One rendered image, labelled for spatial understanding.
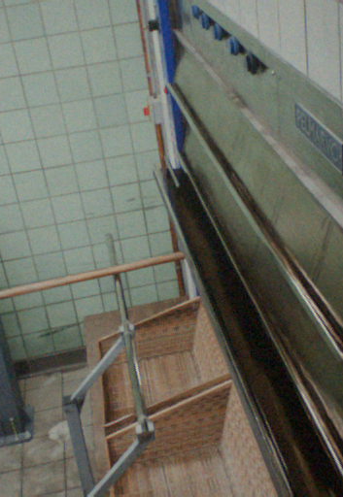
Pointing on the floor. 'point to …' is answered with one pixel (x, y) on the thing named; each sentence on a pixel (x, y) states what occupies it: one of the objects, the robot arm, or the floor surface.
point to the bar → (72, 404)
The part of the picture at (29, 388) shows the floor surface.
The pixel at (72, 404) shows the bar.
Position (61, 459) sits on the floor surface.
